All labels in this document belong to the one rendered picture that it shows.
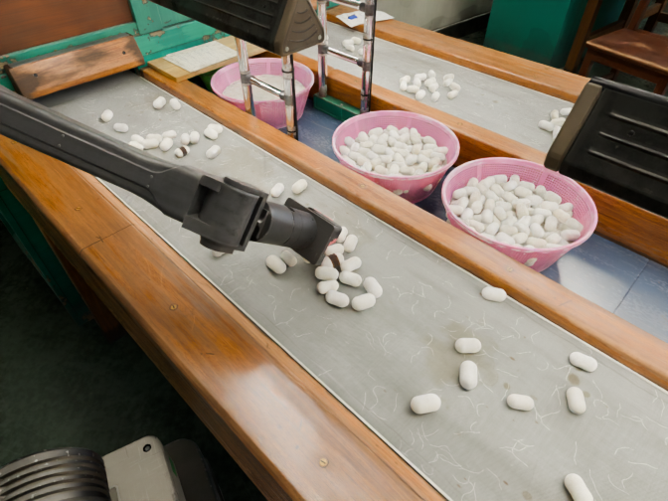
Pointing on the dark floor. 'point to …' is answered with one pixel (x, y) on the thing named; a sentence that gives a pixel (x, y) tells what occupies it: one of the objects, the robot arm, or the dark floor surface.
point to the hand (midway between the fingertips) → (333, 237)
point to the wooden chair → (631, 53)
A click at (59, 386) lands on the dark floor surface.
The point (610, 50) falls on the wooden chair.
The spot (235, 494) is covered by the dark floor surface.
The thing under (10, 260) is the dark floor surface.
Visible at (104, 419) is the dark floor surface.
